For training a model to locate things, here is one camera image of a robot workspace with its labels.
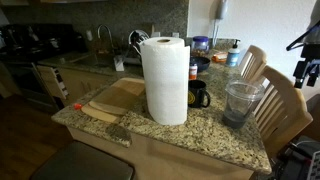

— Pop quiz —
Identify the black kitchen stove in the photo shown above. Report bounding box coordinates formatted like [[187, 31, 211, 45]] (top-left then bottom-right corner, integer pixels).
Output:
[[0, 23, 88, 114]]

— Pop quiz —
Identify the white paper towel roll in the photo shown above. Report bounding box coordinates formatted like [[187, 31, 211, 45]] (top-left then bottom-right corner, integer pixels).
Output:
[[139, 36, 191, 126]]

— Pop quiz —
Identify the white bottle with orange label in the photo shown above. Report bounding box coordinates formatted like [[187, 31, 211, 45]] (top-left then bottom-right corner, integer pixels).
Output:
[[188, 63, 199, 81]]

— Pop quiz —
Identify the clear plastic blender cup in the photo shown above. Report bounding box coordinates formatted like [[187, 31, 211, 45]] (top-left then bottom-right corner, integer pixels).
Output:
[[221, 79, 266, 130]]

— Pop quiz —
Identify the small wooden cutting board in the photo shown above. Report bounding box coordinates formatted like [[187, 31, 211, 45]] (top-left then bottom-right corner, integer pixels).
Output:
[[80, 101, 122, 124]]

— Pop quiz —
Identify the open wooden kitchen drawer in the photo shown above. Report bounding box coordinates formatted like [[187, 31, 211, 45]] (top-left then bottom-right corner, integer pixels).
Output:
[[36, 64, 69, 101]]

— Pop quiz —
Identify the dark blue bowl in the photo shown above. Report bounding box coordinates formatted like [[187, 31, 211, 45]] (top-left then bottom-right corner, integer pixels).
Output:
[[189, 55, 212, 74]]

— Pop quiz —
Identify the blue pump soap bottle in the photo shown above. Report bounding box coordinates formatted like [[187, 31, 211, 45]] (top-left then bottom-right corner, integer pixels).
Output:
[[225, 39, 242, 68]]

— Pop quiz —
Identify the wooden slat-back chair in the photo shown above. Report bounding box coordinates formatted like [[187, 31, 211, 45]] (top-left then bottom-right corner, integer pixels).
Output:
[[252, 65, 314, 158], [237, 44, 268, 84]]

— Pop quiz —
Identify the clear jar with blue lid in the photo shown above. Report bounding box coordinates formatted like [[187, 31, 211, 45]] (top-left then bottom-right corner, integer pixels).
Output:
[[191, 35, 210, 58]]

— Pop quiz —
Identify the small white sink caddy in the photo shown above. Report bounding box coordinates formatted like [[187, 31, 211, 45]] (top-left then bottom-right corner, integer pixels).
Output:
[[113, 54, 126, 72]]

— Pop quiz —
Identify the orange package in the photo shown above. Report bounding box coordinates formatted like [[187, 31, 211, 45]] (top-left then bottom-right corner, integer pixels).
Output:
[[211, 52, 229, 64]]

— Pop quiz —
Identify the black equipment with cables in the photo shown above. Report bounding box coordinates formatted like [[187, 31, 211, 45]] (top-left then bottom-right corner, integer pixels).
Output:
[[271, 134, 320, 180]]

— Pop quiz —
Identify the chrome kitchen faucet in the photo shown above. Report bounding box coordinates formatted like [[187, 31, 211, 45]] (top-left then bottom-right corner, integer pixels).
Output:
[[96, 24, 115, 54]]

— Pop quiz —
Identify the grey trash can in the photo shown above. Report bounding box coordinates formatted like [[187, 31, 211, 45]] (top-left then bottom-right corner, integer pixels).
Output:
[[29, 140, 135, 180]]

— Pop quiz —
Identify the white wire dish rack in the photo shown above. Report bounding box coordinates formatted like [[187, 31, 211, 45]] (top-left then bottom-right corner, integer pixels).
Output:
[[128, 29, 150, 56]]

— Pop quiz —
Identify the large wooden cutting board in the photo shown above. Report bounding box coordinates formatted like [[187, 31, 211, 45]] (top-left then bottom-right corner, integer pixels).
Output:
[[89, 77, 146, 116]]

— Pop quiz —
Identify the black mug with yellow logo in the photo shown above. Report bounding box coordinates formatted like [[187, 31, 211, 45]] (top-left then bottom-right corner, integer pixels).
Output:
[[187, 79, 212, 109]]

